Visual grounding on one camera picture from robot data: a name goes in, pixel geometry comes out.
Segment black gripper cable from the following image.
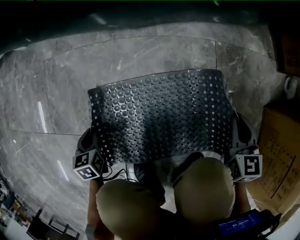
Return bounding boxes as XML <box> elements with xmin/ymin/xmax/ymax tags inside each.
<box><xmin>101</xmin><ymin>167</ymin><xmax>139</xmax><ymax>184</ymax></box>

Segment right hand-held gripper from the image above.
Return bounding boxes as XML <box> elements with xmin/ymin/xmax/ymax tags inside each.
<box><xmin>225</xmin><ymin>112</ymin><xmax>263</xmax><ymax>183</ymax></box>

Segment white plastic fitting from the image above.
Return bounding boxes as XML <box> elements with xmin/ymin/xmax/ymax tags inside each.
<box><xmin>283</xmin><ymin>75</ymin><xmax>300</xmax><ymax>100</ymax></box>

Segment white charging cable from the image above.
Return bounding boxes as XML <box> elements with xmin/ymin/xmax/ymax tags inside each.
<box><xmin>248</xmin><ymin>196</ymin><xmax>282</xmax><ymax>212</ymax></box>

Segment person's beige trousers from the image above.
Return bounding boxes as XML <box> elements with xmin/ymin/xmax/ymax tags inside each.
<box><xmin>96</xmin><ymin>157</ymin><xmax>236</xmax><ymax>240</ymax></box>

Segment person's left shoe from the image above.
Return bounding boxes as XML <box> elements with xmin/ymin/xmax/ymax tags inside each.
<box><xmin>133</xmin><ymin>161</ymin><xmax>152</xmax><ymax>184</ymax></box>

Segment person's left forearm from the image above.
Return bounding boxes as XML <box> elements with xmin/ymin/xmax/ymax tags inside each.
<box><xmin>85</xmin><ymin>177</ymin><xmax>104</xmax><ymax>240</ymax></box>

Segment person's right forearm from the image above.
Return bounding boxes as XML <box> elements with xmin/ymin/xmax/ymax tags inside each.
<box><xmin>234</xmin><ymin>180</ymin><xmax>253</xmax><ymax>214</ymax></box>

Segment tape-wrapped cardboard box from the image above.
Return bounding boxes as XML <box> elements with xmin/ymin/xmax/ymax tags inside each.
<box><xmin>246</xmin><ymin>100</ymin><xmax>300</xmax><ymax>214</ymax></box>

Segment person's shoe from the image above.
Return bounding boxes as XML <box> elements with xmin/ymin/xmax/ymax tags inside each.
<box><xmin>183</xmin><ymin>151</ymin><xmax>205</xmax><ymax>166</ymax></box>
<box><xmin>133</xmin><ymin>161</ymin><xmax>152</xmax><ymax>184</ymax></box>

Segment black recorder box with screen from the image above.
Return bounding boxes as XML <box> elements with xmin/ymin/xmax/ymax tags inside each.
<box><xmin>217</xmin><ymin>208</ymin><xmax>282</xmax><ymax>240</ymax></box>

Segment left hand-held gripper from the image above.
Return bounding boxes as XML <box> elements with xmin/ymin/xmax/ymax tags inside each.
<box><xmin>72</xmin><ymin>127</ymin><xmax>105</xmax><ymax>182</ymax></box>

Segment grey perforated bath mat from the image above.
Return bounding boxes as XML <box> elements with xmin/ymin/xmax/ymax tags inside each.
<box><xmin>87</xmin><ymin>68</ymin><xmax>235</xmax><ymax>166</ymax></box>

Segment person's right shoe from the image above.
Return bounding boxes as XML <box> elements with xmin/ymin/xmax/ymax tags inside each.
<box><xmin>183</xmin><ymin>151</ymin><xmax>205</xmax><ymax>166</ymax></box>

